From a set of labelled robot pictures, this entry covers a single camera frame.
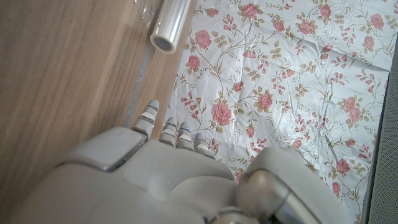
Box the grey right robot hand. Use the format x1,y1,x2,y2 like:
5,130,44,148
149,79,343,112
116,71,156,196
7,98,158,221
6,99,354,224

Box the clear cling film roll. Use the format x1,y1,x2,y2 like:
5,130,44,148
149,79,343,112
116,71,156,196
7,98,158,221
149,0,192,55

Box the transparent cling film sheet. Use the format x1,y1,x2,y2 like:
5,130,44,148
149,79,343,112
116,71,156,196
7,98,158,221
133,0,158,29

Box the floral print backdrop curtain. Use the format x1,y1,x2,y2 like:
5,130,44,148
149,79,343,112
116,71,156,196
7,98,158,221
163,0,398,224

